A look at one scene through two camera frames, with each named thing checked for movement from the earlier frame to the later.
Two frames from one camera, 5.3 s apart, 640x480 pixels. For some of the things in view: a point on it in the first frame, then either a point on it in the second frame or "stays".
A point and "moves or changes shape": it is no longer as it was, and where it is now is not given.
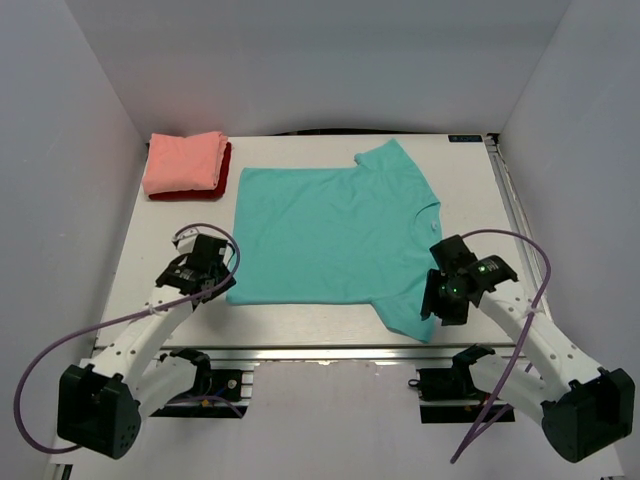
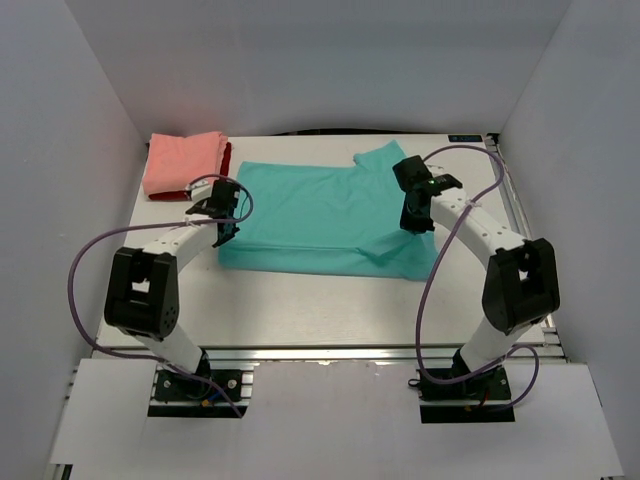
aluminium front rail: (338, 353) stays
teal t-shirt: (361, 234) moves or changes shape
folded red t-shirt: (213, 193) stays
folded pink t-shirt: (173, 163) stays
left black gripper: (212, 286) → (227, 230)
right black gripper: (432, 298) → (414, 215)
